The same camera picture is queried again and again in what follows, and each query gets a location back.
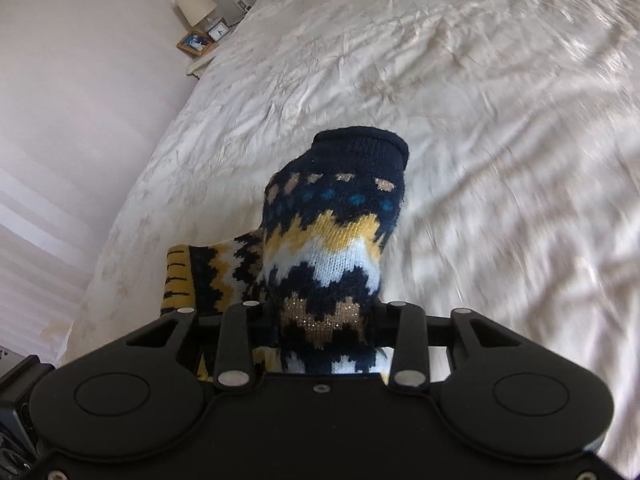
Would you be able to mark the white table lamp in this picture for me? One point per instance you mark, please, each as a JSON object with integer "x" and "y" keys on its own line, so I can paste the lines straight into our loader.
{"x": 196, "y": 4}

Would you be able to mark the white bedside table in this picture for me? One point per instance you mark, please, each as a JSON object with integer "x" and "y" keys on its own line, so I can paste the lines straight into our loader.
{"x": 201, "y": 65}

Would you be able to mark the navy yellow white patterned sweater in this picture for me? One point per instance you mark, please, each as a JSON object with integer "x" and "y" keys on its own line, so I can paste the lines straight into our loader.
{"x": 330, "y": 240}

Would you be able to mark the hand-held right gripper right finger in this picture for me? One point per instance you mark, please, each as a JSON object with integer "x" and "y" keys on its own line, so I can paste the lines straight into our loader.
{"x": 410, "y": 340}

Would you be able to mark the bed with cream embroidered bedspread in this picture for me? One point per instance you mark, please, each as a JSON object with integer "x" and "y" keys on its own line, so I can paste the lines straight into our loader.
{"x": 475, "y": 135}

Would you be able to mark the white wall socket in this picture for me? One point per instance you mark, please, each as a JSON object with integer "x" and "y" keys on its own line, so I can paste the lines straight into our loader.
{"x": 244, "y": 5}

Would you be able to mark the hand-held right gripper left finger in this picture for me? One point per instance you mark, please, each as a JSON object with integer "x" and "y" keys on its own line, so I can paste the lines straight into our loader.
{"x": 235, "y": 340}

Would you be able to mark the wooden picture frame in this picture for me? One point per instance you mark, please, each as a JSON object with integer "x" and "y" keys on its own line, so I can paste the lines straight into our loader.
{"x": 196, "y": 43}

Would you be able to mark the small white alarm clock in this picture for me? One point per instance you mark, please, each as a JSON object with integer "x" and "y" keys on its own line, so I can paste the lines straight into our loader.
{"x": 218, "y": 31}

